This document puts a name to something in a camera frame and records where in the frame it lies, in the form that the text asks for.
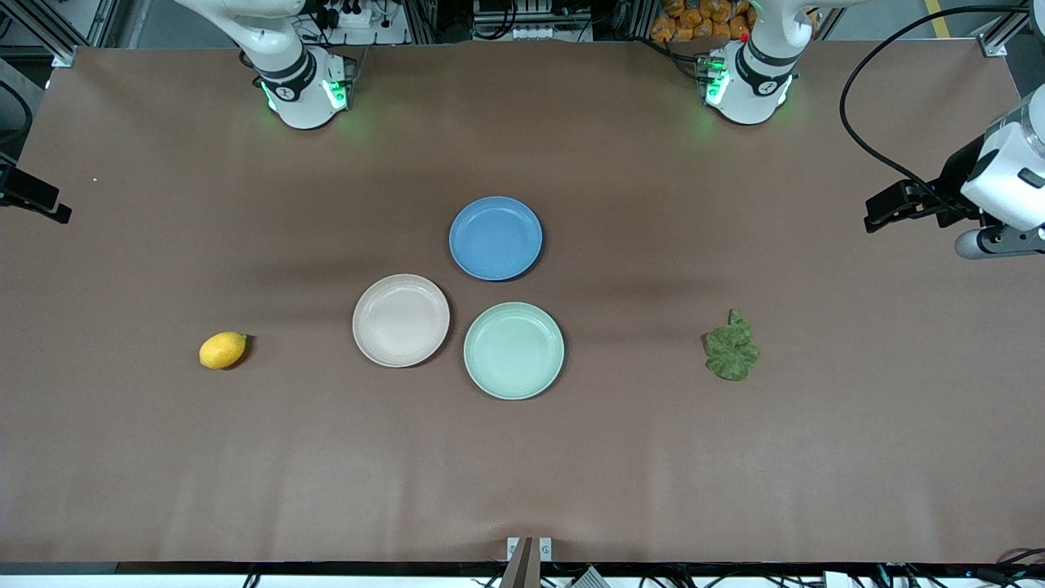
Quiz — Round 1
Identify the green lettuce leaf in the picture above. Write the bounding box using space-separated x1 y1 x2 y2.
704 309 759 382

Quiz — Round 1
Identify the yellow lemon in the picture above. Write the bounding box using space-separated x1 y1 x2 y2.
199 332 248 371

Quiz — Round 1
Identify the bag of oranges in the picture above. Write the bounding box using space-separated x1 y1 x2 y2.
651 0 756 44

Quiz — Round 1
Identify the slim white power strip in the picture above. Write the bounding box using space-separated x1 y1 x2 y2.
510 23 590 42

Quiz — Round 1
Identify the beige plate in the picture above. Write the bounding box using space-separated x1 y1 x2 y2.
352 274 451 368

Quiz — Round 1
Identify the white power strip with plugs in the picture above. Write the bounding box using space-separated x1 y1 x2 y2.
314 0 409 47

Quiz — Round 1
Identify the blue plate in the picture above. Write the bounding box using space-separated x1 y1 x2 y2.
448 196 544 282

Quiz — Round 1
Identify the mint green plate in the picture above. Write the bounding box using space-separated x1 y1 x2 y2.
463 302 566 401

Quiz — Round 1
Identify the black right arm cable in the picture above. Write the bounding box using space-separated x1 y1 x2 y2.
0 78 34 163

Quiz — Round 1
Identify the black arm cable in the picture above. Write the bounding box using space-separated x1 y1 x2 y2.
839 5 1031 201
0 78 34 163

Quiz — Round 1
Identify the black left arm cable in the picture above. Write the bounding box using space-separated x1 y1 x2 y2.
839 5 1031 201

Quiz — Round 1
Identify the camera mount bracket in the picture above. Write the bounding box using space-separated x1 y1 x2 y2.
498 536 554 588

